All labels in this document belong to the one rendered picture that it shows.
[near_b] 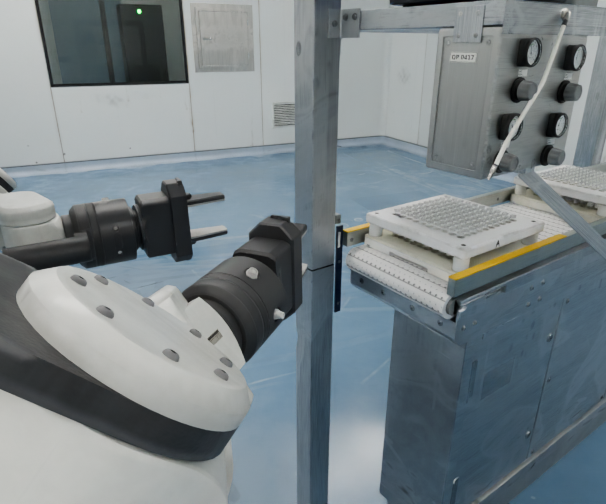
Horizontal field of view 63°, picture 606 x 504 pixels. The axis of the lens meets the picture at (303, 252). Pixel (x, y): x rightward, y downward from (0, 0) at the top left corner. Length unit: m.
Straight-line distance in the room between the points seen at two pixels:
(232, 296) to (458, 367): 0.71
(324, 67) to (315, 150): 0.14
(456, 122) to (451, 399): 0.60
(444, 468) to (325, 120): 0.80
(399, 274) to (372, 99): 5.98
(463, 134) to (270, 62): 5.47
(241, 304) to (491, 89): 0.46
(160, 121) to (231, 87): 0.90
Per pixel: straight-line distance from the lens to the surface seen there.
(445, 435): 1.19
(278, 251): 0.51
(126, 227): 0.69
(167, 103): 5.86
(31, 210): 0.69
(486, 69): 0.74
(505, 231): 0.98
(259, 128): 6.17
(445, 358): 1.09
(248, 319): 0.44
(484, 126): 0.74
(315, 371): 1.13
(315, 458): 1.31
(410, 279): 0.92
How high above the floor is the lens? 1.24
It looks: 23 degrees down
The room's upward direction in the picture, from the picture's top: straight up
